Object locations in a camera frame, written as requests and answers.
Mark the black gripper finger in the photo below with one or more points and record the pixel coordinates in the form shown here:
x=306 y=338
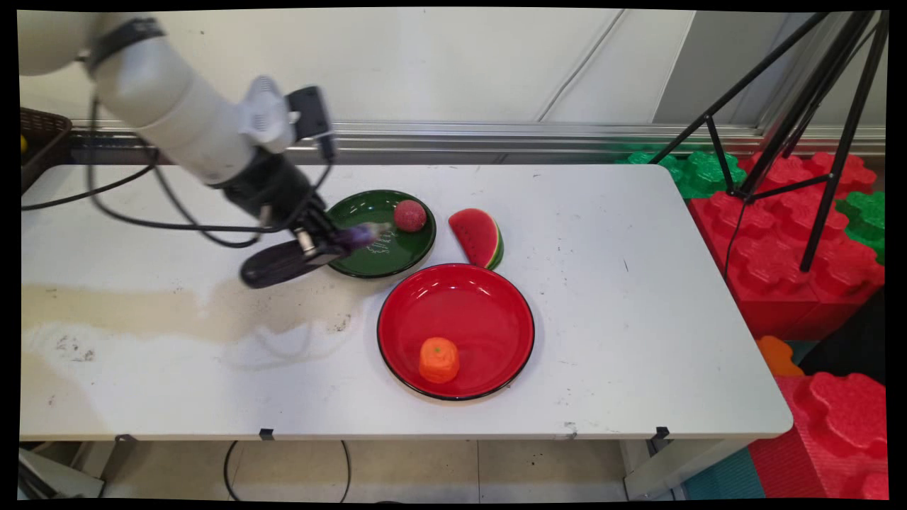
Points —
x=320 y=228
x=315 y=253

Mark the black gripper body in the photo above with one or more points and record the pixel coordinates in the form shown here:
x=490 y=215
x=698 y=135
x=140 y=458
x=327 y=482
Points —
x=273 y=188

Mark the purple toy eggplant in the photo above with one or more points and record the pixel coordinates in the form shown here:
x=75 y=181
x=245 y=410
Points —
x=363 y=234

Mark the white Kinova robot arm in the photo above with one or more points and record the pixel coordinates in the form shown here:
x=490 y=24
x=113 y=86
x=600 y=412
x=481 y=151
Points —
x=163 y=92

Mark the green round plate with lettering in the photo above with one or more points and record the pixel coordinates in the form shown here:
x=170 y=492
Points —
x=397 y=248

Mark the dark red toy passion fruit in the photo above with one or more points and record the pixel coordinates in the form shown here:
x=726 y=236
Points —
x=409 y=215

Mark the toy watermelon slice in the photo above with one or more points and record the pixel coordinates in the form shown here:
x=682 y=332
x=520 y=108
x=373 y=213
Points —
x=476 y=235

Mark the orange toy mandarin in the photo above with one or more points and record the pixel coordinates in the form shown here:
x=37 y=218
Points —
x=438 y=360

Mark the red round plate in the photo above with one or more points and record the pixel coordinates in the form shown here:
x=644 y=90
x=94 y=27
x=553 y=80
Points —
x=468 y=312

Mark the black table edge clip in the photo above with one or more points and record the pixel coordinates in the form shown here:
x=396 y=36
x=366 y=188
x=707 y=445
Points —
x=662 y=433
x=266 y=433

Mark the dark brown wicker basket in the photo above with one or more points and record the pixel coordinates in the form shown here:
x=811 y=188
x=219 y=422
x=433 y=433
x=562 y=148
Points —
x=42 y=145

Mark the green foam block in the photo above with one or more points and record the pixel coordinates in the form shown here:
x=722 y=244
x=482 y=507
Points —
x=866 y=221
x=698 y=172

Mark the white table leg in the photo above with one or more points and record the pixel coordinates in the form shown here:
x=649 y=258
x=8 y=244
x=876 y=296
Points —
x=673 y=471

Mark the large red foam block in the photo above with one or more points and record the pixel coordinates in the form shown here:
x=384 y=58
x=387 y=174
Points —
x=779 y=262

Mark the teal foam mat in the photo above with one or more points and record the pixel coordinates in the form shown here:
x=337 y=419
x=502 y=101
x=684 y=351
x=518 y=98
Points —
x=723 y=478

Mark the orange foam block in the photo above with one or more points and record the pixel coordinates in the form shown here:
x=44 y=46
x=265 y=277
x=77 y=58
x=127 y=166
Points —
x=777 y=356

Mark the red foam block with knobs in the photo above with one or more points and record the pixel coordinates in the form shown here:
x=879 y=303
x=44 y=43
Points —
x=836 y=439

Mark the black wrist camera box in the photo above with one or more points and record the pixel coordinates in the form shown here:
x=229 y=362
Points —
x=312 y=117

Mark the aluminium wall rail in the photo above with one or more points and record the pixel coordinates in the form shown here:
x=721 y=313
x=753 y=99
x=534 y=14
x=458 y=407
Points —
x=496 y=136

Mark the black camera tripod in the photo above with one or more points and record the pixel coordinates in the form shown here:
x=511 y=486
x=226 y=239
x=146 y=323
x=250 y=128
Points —
x=815 y=106

